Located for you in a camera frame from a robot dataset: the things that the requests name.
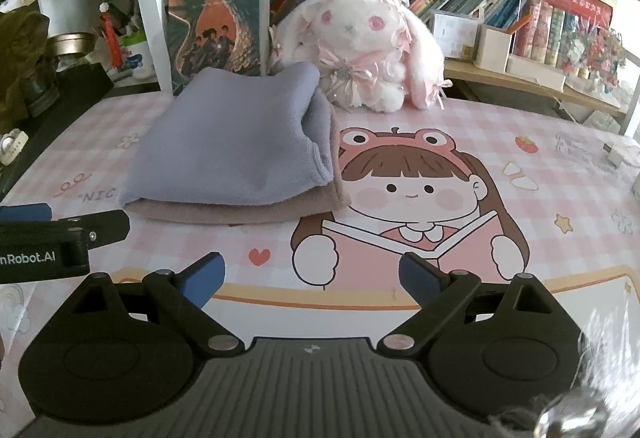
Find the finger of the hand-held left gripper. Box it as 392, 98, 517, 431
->
0, 203, 54, 223
56, 211, 132, 249

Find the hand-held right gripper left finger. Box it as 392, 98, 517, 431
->
47, 252, 247, 353

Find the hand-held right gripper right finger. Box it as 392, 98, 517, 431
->
377, 252, 577, 353

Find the lavender and brown fleece sweater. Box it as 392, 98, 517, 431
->
120, 62, 352, 225

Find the white wristwatch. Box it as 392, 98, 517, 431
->
0, 129, 29, 167

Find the pink checked cartoon table mat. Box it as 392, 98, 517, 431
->
0, 93, 640, 359

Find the dark green cloth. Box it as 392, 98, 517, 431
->
0, 12, 52, 135

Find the white pen cup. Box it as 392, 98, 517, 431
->
121, 30, 157, 80

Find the brass bowl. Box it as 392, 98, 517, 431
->
46, 32, 97, 60

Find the red tassel ornament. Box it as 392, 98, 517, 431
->
99, 1, 124, 70

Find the clear crinkled plastic wrap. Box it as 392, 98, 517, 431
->
530, 298, 640, 438

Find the wooden shelf board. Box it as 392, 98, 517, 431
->
444, 60, 630, 120

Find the dragon cover book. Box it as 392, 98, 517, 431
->
168, 0, 272, 97

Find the white charger plug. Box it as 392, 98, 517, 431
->
601, 143, 637, 170

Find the flat white box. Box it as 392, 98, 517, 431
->
506, 54, 569, 92

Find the white and pink plush bunny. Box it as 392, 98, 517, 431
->
269, 0, 454, 114

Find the white open box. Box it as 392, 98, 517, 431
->
474, 24, 514, 72

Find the clear plastic card box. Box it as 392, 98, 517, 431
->
430, 10, 482, 62

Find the row of red boxed books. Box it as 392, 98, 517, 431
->
514, 0, 614, 69

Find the group of colourful figure stands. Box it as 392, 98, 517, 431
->
564, 18, 628, 95

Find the white shelf frame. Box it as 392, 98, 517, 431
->
126, 0, 211, 95

